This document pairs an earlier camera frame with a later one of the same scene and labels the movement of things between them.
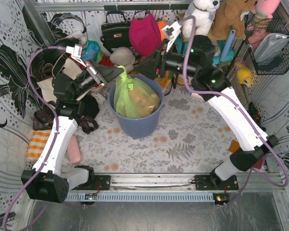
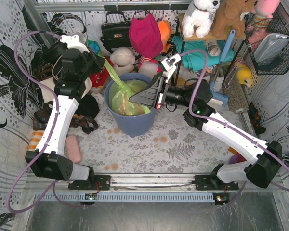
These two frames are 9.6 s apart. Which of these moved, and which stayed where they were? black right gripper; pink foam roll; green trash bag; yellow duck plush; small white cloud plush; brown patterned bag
Moved: green trash bag; black right gripper
Stayed: yellow duck plush; small white cloud plush; pink foam roll; brown patterned bag
